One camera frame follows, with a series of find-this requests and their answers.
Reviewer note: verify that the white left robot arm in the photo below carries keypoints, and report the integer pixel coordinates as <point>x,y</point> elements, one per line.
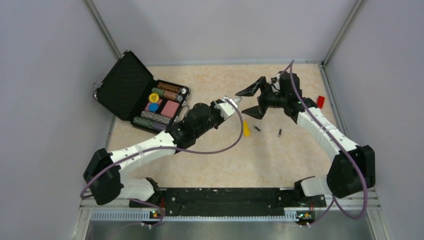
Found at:
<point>106,175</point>

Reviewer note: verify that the pink card deck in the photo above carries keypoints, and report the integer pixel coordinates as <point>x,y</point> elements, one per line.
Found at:
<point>170,108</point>

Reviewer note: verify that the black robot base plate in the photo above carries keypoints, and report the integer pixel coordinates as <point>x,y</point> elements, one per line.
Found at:
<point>232,202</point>

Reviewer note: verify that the yellow toy block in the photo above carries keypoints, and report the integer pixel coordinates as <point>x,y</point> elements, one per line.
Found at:
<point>246,130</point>

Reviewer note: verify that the yellow poker chip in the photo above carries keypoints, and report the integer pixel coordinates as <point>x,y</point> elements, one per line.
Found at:
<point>154,98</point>

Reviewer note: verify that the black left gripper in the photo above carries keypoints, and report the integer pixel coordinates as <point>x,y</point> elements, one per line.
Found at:
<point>220,116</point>

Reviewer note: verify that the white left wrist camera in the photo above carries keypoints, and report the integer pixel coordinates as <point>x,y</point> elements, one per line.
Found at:
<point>226,108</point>

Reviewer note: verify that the black poker chip case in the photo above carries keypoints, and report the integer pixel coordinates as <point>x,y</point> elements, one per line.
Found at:
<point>125,93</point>

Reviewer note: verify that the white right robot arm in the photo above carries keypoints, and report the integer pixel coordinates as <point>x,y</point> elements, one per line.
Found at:
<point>352,166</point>

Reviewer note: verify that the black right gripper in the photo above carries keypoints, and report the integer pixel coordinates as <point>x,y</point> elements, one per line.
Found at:
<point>257,111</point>

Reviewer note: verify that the red toy brick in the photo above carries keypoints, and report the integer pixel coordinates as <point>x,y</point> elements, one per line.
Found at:
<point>320,101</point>

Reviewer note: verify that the blue poker chip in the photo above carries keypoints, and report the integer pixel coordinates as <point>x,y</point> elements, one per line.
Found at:
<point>153,107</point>

